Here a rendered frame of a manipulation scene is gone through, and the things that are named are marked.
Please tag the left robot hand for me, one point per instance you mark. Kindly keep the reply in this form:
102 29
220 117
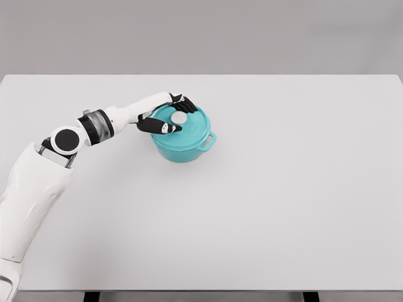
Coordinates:
151 105

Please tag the teal pot lid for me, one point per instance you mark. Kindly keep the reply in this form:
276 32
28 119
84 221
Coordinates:
192 129

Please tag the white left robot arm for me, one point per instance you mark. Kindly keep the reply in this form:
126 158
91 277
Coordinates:
37 176

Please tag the teal pot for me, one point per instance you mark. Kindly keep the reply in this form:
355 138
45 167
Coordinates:
185 152

